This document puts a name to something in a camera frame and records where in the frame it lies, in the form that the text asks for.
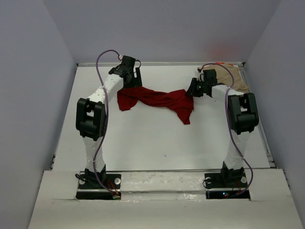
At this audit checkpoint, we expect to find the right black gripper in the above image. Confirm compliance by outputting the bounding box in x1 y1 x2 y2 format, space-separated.
185 78 207 98

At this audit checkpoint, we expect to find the red t shirt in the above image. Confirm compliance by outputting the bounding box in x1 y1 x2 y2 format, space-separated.
117 87 194 125

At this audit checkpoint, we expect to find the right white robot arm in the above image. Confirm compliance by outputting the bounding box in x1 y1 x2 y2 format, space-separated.
186 69 259 189

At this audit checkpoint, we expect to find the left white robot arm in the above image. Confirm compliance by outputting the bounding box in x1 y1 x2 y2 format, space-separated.
76 55 142 188

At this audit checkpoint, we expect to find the orange t shirt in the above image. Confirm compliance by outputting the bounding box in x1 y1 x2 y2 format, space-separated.
215 62 233 66

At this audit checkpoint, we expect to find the beige t shirt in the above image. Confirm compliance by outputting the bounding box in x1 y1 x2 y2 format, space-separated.
203 64 249 93

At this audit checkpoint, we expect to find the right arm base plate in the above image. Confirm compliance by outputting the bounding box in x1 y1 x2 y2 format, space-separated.
203 173 250 200

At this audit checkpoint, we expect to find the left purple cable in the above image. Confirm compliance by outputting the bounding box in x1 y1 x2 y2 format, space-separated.
92 49 123 194

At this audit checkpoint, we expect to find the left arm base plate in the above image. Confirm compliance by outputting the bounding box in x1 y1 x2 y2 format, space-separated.
75 173 122 200

